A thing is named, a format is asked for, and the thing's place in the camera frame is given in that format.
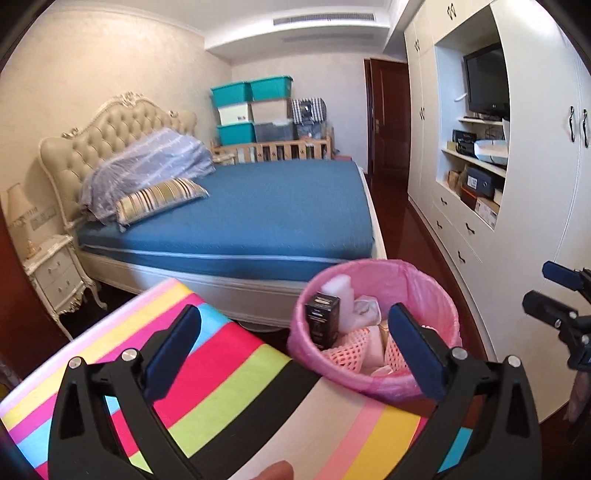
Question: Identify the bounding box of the wooden crib rail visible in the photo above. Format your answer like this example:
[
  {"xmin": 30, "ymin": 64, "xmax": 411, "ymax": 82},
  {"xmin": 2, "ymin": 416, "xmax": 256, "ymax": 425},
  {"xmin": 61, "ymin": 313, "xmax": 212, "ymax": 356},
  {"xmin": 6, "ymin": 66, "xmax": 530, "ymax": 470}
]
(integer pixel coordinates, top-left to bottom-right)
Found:
[{"xmin": 211, "ymin": 136, "xmax": 333, "ymax": 164}]

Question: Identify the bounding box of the small black box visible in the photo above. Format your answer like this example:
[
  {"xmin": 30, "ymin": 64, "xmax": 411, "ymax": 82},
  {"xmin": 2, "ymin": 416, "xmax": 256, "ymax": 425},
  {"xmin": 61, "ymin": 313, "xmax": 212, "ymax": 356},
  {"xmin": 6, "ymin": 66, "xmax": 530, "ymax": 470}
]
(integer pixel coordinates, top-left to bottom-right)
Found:
[{"xmin": 304, "ymin": 292, "xmax": 341, "ymax": 348}]

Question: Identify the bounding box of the beige storage box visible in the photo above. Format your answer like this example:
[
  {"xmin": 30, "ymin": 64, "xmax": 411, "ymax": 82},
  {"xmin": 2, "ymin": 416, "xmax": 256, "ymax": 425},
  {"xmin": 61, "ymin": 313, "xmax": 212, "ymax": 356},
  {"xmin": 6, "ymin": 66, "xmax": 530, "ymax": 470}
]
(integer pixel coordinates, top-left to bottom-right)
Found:
[{"xmin": 217, "ymin": 104, "xmax": 254, "ymax": 126}]

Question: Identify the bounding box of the black television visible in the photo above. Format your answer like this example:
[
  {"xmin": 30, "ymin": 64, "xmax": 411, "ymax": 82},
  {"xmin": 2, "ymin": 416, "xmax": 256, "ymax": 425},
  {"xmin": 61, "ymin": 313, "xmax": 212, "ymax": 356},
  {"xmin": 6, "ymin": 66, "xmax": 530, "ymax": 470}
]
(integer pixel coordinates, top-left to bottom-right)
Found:
[{"xmin": 463, "ymin": 44, "xmax": 511, "ymax": 118}]

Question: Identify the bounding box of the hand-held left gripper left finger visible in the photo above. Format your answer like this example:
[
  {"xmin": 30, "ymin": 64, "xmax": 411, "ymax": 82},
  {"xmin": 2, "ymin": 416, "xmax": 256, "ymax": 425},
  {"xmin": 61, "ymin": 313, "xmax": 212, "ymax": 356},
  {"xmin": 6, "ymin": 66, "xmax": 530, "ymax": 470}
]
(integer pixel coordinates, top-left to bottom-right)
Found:
[{"xmin": 48, "ymin": 305, "xmax": 204, "ymax": 480}]

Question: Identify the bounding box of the person's left hand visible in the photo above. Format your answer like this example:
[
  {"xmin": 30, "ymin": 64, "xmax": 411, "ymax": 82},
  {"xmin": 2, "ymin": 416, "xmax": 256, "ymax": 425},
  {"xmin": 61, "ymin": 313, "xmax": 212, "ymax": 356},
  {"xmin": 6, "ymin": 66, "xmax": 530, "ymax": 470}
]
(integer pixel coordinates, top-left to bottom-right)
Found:
[{"xmin": 256, "ymin": 462, "xmax": 295, "ymax": 480}]

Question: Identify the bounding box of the white foam sheet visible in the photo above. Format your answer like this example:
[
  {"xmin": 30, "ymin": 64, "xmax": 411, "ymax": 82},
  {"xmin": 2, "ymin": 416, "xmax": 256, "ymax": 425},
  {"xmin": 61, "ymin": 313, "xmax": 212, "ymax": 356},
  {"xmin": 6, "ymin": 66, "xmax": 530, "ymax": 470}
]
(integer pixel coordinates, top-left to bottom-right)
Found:
[{"xmin": 321, "ymin": 272, "xmax": 356, "ymax": 333}]

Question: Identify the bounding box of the blue bed with headboard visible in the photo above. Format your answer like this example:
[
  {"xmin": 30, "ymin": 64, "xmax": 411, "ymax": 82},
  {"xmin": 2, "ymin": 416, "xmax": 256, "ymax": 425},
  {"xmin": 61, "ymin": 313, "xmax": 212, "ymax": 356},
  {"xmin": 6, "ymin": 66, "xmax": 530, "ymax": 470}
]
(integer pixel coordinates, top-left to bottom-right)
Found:
[{"xmin": 39, "ymin": 92, "xmax": 389, "ymax": 333}]

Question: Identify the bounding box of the wall socket panel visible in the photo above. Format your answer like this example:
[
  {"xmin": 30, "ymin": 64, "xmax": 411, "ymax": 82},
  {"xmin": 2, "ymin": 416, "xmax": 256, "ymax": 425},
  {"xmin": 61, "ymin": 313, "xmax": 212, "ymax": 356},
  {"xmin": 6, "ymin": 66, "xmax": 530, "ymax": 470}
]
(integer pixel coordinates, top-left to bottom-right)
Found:
[{"xmin": 30, "ymin": 208, "xmax": 58, "ymax": 229}]

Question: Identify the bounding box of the blue mattress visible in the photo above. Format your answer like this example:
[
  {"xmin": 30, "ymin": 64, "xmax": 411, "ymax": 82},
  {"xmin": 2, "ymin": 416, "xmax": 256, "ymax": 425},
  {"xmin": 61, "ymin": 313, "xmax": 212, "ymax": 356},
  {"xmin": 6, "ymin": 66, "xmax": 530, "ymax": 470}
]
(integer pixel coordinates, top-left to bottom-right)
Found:
[{"xmin": 76, "ymin": 161, "xmax": 376, "ymax": 282}]

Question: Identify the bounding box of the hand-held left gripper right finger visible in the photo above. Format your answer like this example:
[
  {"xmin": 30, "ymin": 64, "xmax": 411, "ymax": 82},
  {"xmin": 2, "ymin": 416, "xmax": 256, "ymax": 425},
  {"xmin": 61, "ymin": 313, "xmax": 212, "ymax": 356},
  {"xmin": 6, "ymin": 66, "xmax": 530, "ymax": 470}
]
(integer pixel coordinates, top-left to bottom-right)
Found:
[{"xmin": 388, "ymin": 302, "xmax": 541, "ymax": 480}]

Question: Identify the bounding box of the taupe storage box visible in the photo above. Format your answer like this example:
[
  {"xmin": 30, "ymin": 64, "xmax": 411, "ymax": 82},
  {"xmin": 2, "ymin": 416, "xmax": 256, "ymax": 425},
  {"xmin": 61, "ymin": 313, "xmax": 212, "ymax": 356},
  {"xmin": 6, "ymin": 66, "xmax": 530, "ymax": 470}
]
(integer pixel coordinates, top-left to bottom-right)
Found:
[{"xmin": 252, "ymin": 98, "xmax": 294, "ymax": 124}]

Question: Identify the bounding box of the clear grey storage box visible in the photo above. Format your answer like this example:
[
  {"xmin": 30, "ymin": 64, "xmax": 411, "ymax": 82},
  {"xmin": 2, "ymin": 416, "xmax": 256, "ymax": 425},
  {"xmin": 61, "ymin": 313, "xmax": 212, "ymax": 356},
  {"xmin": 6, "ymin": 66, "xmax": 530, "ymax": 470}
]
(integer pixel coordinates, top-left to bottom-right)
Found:
[{"xmin": 254, "ymin": 121, "xmax": 295, "ymax": 144}]

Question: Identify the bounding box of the white tissue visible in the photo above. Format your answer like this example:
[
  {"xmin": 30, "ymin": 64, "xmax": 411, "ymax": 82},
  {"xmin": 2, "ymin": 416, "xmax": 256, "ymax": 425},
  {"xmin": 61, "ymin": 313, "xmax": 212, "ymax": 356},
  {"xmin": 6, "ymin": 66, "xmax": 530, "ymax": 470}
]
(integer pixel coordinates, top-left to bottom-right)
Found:
[{"xmin": 353, "ymin": 295, "xmax": 382, "ymax": 324}]

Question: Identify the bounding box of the dark clear bag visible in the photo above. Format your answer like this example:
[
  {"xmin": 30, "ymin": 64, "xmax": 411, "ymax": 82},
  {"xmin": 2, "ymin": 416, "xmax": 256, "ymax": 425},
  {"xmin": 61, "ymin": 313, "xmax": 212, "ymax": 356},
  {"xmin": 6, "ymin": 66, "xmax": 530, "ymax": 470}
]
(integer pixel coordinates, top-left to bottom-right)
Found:
[{"xmin": 295, "ymin": 122, "xmax": 331, "ymax": 139}]

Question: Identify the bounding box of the black electronic device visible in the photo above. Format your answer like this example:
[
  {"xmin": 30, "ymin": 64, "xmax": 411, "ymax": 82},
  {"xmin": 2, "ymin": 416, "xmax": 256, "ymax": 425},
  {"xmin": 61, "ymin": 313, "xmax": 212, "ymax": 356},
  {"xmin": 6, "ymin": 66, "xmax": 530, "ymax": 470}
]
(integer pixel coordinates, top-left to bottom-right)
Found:
[{"xmin": 452, "ymin": 130, "xmax": 478, "ymax": 155}]

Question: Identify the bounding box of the cream nightstand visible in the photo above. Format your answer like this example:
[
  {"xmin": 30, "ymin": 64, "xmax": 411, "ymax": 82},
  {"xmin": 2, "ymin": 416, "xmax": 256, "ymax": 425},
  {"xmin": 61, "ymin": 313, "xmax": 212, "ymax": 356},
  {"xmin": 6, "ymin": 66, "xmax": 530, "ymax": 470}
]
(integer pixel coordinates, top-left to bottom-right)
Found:
[{"xmin": 23, "ymin": 234, "xmax": 108, "ymax": 340}]

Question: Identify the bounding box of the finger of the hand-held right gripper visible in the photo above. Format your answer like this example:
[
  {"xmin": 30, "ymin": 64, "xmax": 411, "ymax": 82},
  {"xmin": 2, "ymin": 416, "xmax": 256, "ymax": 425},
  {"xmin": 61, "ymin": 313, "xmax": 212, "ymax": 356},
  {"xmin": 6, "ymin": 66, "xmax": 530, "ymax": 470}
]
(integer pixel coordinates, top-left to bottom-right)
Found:
[
  {"xmin": 523, "ymin": 290, "xmax": 580, "ymax": 328},
  {"xmin": 542, "ymin": 261, "xmax": 591, "ymax": 291}
]

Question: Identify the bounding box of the white printer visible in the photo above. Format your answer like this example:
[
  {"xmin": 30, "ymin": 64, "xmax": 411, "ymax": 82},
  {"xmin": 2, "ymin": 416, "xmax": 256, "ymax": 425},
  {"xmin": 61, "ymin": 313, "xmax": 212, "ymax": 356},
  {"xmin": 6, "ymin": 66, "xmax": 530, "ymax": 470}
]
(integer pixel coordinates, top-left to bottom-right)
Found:
[{"xmin": 473, "ymin": 138, "xmax": 509, "ymax": 164}]

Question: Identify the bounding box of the blue-grey folded duvet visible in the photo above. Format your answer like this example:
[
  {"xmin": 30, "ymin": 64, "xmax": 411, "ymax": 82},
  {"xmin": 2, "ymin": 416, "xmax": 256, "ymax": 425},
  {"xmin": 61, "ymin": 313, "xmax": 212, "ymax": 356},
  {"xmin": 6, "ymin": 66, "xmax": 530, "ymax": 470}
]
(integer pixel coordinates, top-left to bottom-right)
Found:
[{"xmin": 78, "ymin": 128, "xmax": 217, "ymax": 221}]

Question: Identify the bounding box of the striped colourful tablecloth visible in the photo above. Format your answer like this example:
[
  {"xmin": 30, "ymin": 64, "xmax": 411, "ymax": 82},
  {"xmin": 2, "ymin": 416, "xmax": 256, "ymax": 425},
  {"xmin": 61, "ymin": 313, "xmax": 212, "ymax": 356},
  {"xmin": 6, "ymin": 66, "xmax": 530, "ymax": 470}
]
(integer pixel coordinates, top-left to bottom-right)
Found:
[{"xmin": 0, "ymin": 277, "xmax": 474, "ymax": 480}]

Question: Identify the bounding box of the checkered bag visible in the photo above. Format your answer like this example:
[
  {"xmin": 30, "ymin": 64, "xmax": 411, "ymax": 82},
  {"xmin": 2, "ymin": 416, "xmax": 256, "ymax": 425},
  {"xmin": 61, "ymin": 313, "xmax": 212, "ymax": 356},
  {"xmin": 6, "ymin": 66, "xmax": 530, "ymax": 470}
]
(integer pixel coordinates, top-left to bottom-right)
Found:
[{"xmin": 291, "ymin": 97, "xmax": 328, "ymax": 124}]

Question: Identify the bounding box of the waste bin with pink bag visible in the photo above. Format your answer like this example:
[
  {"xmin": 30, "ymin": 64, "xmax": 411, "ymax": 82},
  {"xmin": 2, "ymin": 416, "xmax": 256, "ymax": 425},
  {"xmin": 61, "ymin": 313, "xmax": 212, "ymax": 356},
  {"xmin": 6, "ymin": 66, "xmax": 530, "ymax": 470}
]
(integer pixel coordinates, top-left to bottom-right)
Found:
[{"xmin": 287, "ymin": 258, "xmax": 462, "ymax": 401}]

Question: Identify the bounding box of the dark wooden door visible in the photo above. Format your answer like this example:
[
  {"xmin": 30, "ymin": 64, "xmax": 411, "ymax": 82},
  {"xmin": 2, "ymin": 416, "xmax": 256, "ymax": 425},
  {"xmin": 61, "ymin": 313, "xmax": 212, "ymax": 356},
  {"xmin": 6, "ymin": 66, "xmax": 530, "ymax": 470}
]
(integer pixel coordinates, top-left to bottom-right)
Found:
[{"xmin": 364, "ymin": 58, "xmax": 411, "ymax": 185}]

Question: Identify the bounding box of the striped pillow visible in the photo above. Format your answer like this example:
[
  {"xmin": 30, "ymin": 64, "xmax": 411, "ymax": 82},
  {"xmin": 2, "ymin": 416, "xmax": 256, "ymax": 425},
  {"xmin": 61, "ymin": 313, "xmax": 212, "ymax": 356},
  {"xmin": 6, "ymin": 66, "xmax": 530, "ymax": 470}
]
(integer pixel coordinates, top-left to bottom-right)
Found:
[{"xmin": 115, "ymin": 178, "xmax": 209, "ymax": 227}]

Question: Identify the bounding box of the teal storage box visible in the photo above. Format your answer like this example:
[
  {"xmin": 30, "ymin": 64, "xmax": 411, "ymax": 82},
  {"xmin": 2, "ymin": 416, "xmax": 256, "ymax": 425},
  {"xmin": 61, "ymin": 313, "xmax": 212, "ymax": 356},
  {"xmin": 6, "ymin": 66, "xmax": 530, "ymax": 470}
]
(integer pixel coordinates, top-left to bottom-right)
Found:
[
  {"xmin": 211, "ymin": 82, "xmax": 254, "ymax": 107},
  {"xmin": 249, "ymin": 76, "xmax": 294, "ymax": 101},
  {"xmin": 217, "ymin": 122, "xmax": 257, "ymax": 146}
]

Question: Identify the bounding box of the black safe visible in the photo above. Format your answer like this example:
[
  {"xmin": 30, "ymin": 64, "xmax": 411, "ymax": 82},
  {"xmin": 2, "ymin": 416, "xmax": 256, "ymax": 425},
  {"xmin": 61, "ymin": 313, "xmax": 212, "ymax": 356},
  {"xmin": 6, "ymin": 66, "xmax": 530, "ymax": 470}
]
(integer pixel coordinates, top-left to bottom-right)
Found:
[{"xmin": 465, "ymin": 165, "xmax": 504, "ymax": 199}]

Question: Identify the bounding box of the ceiling air vent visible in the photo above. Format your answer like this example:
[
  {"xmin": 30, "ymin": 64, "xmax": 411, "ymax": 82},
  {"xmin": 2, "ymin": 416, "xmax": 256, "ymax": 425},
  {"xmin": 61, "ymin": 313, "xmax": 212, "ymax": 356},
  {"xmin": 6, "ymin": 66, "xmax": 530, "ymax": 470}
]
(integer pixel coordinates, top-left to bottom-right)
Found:
[{"xmin": 272, "ymin": 13, "xmax": 376, "ymax": 26}]

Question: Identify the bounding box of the beige table lamp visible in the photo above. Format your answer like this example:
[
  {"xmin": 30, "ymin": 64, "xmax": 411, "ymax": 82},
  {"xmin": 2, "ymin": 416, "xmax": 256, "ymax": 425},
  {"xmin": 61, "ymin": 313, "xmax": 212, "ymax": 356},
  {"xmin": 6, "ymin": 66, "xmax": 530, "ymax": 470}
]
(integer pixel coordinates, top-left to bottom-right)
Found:
[{"xmin": 7, "ymin": 182, "xmax": 40, "ymax": 257}]

